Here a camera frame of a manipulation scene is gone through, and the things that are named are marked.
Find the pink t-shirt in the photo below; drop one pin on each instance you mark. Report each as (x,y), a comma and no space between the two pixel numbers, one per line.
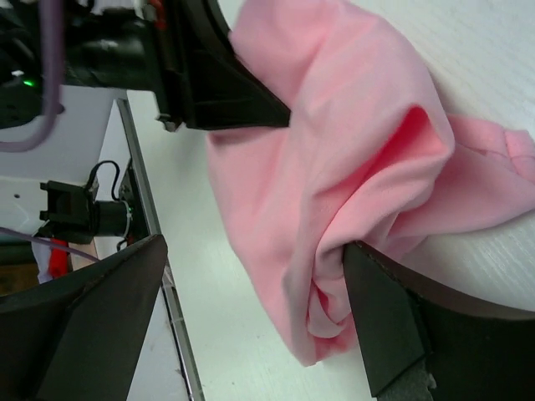
(369,154)

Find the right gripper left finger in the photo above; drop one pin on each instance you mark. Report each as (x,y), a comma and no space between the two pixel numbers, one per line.
(79,337)

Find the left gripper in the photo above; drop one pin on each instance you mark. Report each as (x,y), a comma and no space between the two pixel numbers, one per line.
(116,49)

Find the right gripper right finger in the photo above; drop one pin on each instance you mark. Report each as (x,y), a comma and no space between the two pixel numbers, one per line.
(422,340)

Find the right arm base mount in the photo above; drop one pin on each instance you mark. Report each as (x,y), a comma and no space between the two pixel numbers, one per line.
(74,213)

